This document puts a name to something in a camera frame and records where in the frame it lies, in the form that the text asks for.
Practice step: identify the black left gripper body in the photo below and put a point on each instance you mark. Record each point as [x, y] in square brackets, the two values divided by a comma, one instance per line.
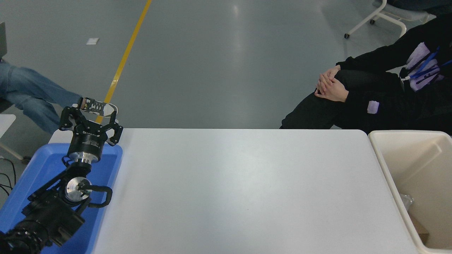
[87, 141]

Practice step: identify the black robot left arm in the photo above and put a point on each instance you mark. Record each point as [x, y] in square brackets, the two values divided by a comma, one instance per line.
[53, 212]

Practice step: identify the person's right hand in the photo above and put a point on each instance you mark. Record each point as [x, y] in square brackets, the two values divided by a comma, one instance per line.
[328, 75]

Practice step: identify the person's left hand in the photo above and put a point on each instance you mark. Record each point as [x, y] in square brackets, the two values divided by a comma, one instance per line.
[335, 91]

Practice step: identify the person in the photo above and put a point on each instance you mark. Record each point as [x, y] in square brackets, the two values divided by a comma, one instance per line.
[31, 91]
[381, 113]

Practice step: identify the blue plastic tray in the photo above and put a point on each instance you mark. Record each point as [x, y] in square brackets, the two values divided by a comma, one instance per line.
[42, 166]

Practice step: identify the white side table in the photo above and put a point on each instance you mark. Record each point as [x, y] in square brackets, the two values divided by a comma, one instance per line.
[6, 124]

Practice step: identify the dark chair seat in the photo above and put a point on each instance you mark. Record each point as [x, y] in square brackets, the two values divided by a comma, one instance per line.
[5, 104]

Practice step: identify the white paper scrap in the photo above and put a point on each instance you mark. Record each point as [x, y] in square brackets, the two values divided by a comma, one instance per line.
[93, 41]

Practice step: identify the grey flat panel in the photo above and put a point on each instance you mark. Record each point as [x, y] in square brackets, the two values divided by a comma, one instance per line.
[3, 40]

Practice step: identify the clear crumpled plastic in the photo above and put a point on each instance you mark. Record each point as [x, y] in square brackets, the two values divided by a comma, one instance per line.
[406, 201]

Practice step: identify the large pale plastic bin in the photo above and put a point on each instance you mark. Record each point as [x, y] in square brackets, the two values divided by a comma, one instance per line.
[416, 165]

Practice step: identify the brown cardboard piece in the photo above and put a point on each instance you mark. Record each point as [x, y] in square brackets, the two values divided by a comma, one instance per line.
[420, 227]

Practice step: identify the white wheeled chair frame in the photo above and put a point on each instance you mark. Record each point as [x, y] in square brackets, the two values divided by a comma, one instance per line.
[392, 19]

